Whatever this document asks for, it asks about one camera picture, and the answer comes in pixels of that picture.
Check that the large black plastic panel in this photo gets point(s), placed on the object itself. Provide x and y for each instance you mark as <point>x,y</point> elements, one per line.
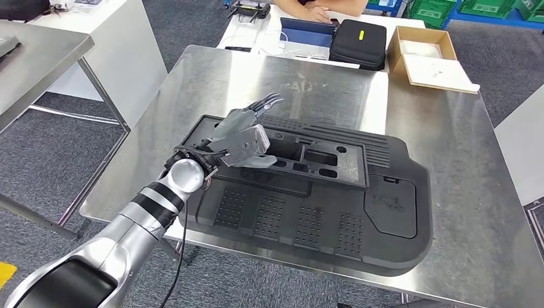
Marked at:
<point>323,251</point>

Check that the brown cardboard box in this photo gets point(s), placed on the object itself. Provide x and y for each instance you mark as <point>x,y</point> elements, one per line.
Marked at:
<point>393,51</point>

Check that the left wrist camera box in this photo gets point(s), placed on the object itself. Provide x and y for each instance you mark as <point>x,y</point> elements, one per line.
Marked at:
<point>246,144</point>

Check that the blue tablet case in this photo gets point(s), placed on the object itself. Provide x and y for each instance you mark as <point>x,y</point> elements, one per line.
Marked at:
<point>306,36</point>

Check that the person's right forearm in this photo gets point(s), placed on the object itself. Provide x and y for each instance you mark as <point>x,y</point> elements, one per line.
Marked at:
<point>293,5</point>

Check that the black plastic plate bracket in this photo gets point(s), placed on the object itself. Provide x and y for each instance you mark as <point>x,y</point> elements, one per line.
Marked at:
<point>352,165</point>

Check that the person's right hand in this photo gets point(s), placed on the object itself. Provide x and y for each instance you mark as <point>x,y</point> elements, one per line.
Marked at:
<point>321,16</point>

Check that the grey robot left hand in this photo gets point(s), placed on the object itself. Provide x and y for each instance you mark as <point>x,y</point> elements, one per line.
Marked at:
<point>236,123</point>

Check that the black zip case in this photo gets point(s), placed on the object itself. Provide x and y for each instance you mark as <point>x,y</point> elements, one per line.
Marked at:
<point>357,51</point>

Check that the white cabinet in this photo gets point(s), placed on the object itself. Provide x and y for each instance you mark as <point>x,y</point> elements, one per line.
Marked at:
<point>127,63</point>
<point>522,148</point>

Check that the white flat sheet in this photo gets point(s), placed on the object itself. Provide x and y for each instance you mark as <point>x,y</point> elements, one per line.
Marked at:
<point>437,72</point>

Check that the person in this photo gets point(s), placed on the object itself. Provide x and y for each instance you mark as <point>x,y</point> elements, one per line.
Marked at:
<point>340,5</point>

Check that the white desk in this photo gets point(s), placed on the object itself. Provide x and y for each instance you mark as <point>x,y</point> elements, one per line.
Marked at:
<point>238,36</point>

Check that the white foam insert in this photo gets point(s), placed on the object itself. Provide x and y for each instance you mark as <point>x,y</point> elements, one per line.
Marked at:
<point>420,49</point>

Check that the stainless steel workbench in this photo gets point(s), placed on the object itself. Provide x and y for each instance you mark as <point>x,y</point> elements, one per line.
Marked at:
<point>467,170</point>

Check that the person's left forearm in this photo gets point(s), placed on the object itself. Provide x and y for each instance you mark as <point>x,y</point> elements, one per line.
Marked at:
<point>348,6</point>

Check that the stainless steel table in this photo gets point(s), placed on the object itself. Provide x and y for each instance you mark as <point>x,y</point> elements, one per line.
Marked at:
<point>34,72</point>

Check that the green plastic crate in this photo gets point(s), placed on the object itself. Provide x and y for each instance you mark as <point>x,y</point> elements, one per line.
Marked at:
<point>531,10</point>
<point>484,7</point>
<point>429,12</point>

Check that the black remote controller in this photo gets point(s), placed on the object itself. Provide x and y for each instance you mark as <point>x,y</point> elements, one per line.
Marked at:
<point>250,8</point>

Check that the grey metal part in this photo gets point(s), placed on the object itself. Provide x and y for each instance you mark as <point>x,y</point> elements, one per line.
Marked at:
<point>8,44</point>

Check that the black bag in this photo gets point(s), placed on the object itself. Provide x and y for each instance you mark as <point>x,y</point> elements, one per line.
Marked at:
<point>21,8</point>

